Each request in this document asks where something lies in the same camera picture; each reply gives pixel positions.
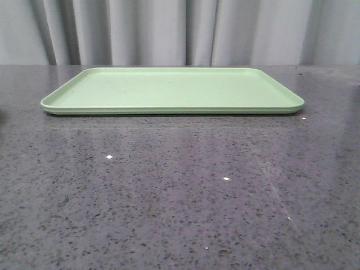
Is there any light green plastic tray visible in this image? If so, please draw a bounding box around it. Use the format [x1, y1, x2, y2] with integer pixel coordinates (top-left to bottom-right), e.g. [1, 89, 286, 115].
[40, 67, 304, 115]

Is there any grey background curtain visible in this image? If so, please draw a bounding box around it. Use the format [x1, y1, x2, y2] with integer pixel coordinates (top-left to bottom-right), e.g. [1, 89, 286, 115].
[1, 1, 359, 66]

